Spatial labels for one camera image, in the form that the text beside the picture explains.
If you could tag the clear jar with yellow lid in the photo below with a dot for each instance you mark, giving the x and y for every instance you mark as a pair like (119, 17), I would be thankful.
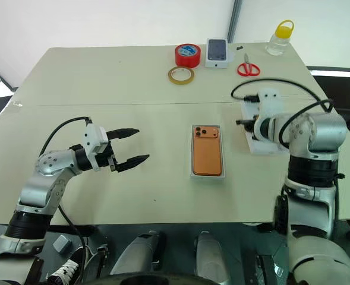
(277, 43)

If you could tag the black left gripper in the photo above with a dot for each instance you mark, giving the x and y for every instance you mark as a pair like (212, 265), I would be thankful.
(107, 157)

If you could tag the black table frame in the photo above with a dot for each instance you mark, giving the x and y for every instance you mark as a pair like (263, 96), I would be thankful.
(73, 230)

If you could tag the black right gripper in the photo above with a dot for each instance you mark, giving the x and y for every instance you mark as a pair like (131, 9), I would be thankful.
(253, 130)

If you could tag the small black object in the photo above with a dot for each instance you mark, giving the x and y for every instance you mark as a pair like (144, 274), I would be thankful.
(239, 47)

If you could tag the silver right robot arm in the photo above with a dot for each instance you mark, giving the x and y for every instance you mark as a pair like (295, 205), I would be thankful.
(323, 130)

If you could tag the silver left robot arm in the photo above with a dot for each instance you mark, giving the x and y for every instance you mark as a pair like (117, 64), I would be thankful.
(41, 184)

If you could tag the closed white phone box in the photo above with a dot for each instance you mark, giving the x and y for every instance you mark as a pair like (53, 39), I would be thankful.
(217, 53)

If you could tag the gray rectangular metal block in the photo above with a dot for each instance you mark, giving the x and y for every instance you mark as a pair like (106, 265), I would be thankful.
(61, 244)

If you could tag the black metal floor frame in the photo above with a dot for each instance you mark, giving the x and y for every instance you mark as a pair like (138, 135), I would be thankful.
(99, 255)
(268, 267)

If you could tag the small white clip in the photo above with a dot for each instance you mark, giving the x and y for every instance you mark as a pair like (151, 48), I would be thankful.
(18, 104)

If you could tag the white phone box lid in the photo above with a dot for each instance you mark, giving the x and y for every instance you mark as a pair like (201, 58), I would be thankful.
(264, 148)

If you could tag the red tape roll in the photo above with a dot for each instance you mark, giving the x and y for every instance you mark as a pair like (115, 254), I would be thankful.
(187, 59)

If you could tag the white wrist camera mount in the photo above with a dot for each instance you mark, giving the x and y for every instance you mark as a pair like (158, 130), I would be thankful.
(94, 138)
(271, 99)

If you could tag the grey rounded robot leg shell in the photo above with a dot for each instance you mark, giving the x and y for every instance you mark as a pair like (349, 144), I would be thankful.
(139, 255)
(210, 258)

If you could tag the clear yellowish tape roll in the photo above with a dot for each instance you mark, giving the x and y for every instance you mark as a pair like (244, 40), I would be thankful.
(171, 77)

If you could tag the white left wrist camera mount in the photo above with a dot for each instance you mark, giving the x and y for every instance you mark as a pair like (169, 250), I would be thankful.
(94, 138)

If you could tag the orange smartphone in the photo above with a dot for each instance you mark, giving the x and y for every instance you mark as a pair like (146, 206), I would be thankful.
(207, 154)

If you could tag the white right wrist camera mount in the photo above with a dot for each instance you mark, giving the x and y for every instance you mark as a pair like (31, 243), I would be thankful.
(271, 99)

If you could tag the white phone box base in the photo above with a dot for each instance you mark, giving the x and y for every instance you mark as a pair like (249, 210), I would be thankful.
(208, 177)

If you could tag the black and white sneaker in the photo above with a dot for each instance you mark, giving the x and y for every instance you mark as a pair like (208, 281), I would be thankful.
(69, 267)

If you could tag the dark grey window post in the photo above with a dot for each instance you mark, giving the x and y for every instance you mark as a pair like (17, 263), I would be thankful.
(234, 20)

